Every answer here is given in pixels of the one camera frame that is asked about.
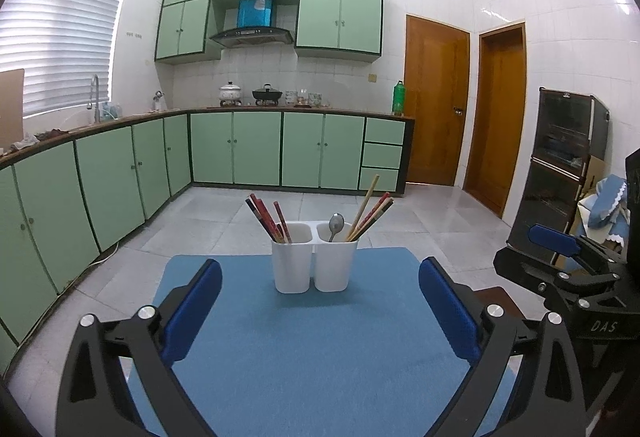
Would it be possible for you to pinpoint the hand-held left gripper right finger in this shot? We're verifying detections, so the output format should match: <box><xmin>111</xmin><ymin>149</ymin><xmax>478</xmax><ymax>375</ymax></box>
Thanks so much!
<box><xmin>419</xmin><ymin>257</ymin><xmax>586</xmax><ymax>437</ymax></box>

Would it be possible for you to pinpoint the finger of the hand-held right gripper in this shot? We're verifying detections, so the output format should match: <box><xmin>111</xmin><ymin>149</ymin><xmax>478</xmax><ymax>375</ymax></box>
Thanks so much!
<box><xmin>494</xmin><ymin>244</ymin><xmax>628</xmax><ymax>343</ymax></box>
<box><xmin>529</xmin><ymin>224</ymin><xmax>628</xmax><ymax>268</ymax></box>

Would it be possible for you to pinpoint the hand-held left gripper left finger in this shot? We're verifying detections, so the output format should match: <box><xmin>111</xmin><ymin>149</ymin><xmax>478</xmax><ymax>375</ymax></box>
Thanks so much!
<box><xmin>56</xmin><ymin>258</ymin><xmax>223</xmax><ymax>437</ymax></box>

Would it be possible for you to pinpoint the white two-compartment cutlery holder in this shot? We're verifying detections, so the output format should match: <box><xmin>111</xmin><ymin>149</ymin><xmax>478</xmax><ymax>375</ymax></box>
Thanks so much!
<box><xmin>271</xmin><ymin>221</ymin><xmax>359</xmax><ymax>294</ymax></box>

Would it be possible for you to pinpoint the dark lacquered chopstick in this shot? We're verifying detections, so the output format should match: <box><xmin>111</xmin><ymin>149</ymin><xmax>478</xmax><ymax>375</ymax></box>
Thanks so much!
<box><xmin>273</xmin><ymin>201</ymin><xmax>292</xmax><ymax>244</ymax></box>
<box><xmin>244</xmin><ymin>198</ymin><xmax>278</xmax><ymax>243</ymax></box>
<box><xmin>257</xmin><ymin>200</ymin><xmax>287</xmax><ymax>243</ymax></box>

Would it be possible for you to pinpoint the bamboo chopstick red patterned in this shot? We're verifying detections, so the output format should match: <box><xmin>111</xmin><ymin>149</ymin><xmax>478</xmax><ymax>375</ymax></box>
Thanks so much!
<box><xmin>349</xmin><ymin>192</ymin><xmax>392</xmax><ymax>241</ymax></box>
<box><xmin>354</xmin><ymin>198</ymin><xmax>396</xmax><ymax>241</ymax></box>

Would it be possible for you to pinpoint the red chopsticks bundle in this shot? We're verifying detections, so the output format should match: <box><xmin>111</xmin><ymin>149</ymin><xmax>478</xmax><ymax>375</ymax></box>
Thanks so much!
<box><xmin>249</xmin><ymin>193</ymin><xmax>284</xmax><ymax>243</ymax></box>

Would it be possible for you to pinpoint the wooden chopsticks bundle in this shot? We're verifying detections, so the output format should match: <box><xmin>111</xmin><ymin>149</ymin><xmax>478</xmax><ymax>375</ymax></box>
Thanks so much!
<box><xmin>346</xmin><ymin>174</ymin><xmax>381</xmax><ymax>240</ymax></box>

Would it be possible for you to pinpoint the metal spoon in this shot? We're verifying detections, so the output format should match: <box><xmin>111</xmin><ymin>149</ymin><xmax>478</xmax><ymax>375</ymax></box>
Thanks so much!
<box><xmin>327</xmin><ymin>213</ymin><xmax>346</xmax><ymax>243</ymax></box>

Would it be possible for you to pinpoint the blue cloth white lace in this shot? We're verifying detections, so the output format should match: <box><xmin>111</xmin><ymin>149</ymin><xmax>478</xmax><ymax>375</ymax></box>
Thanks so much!
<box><xmin>580</xmin><ymin>174</ymin><xmax>628</xmax><ymax>250</ymax></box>

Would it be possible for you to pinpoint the black glass-door cabinet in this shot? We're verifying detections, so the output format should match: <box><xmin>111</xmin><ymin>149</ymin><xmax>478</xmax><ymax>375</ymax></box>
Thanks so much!
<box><xmin>505</xmin><ymin>87</ymin><xmax>612</xmax><ymax>263</ymax></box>

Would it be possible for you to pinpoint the blue table mat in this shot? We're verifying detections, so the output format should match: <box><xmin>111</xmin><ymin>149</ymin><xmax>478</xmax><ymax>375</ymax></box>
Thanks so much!
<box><xmin>121</xmin><ymin>247</ymin><xmax>521</xmax><ymax>437</ymax></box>

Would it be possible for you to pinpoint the plain wooden door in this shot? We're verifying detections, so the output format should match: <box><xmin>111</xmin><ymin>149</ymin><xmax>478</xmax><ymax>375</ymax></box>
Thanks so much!
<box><xmin>464</xmin><ymin>20</ymin><xmax>527</xmax><ymax>219</ymax></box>

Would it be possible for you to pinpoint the green base cabinet run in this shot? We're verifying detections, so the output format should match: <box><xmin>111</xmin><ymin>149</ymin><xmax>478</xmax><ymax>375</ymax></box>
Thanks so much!
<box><xmin>0</xmin><ymin>108</ymin><xmax>416</xmax><ymax>375</ymax></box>

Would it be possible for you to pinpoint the white enamel pot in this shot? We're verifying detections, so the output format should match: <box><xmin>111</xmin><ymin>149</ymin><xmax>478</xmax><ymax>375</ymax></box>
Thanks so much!
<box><xmin>218</xmin><ymin>81</ymin><xmax>244</xmax><ymax>107</ymax></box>

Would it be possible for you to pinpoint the black wok with lid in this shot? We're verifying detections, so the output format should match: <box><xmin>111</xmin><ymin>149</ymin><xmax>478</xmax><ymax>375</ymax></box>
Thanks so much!
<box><xmin>251</xmin><ymin>84</ymin><xmax>284</xmax><ymax>106</ymax></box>

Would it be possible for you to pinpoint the chrome kitchen faucet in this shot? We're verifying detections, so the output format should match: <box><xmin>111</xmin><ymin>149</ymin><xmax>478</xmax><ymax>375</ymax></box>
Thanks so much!
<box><xmin>87</xmin><ymin>74</ymin><xmax>102</xmax><ymax>124</ymax></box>

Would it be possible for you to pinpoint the cardboard sheet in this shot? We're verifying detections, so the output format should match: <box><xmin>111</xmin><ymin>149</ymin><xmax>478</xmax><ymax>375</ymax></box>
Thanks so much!
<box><xmin>0</xmin><ymin>68</ymin><xmax>26</xmax><ymax>148</ymax></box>

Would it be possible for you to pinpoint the black range hood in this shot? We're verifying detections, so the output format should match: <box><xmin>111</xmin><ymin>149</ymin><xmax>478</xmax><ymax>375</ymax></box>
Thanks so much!
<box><xmin>209</xmin><ymin>28</ymin><xmax>295</xmax><ymax>50</ymax></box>

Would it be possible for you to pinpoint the blue hood chimney cover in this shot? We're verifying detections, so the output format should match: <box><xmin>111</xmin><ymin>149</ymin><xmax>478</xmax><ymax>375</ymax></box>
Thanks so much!
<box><xmin>236</xmin><ymin>0</ymin><xmax>276</xmax><ymax>29</ymax></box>

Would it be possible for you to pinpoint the white window blind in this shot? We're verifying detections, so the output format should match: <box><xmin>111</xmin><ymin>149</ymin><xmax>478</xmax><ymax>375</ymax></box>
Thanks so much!
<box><xmin>0</xmin><ymin>0</ymin><xmax>135</xmax><ymax>118</ymax></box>

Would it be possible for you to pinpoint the wooden door with handle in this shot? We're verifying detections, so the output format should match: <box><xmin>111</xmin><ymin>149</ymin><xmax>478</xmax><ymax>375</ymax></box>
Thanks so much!
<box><xmin>404</xmin><ymin>14</ymin><xmax>472</xmax><ymax>187</ymax></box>

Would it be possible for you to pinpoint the green wall cabinet unit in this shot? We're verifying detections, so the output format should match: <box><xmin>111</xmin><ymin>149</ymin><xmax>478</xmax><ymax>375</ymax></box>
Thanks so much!
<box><xmin>154</xmin><ymin>0</ymin><xmax>385</xmax><ymax>65</ymax></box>

